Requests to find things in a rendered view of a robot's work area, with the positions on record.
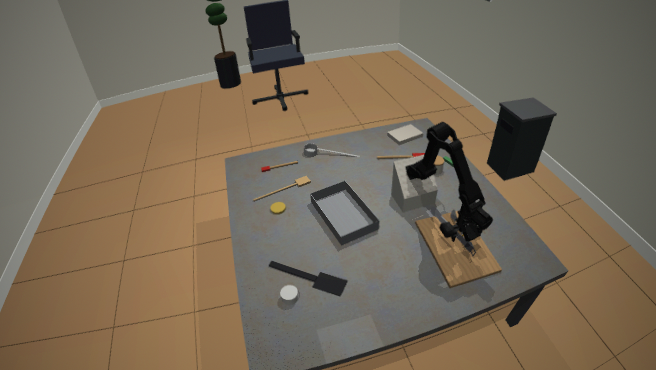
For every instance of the yellow round disc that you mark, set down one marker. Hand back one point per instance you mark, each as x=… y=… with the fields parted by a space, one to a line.
x=278 y=208

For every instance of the white cylinder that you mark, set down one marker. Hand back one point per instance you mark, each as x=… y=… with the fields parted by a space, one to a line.
x=289 y=295

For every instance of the black spatula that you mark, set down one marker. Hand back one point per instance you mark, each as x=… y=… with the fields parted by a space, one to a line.
x=323 y=282

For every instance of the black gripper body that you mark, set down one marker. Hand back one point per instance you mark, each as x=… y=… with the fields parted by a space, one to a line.
x=448 y=230

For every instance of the light wooden board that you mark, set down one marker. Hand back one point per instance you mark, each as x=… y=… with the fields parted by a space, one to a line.
x=456 y=263

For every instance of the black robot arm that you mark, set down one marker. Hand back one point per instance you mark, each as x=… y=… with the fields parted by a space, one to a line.
x=469 y=190

